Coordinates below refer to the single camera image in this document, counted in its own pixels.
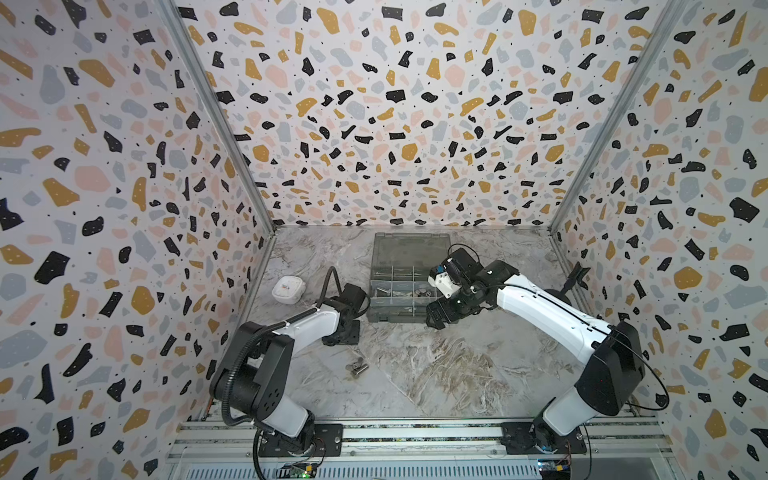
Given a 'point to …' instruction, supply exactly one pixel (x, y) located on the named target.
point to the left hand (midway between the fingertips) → (346, 333)
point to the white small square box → (288, 290)
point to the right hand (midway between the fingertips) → (435, 312)
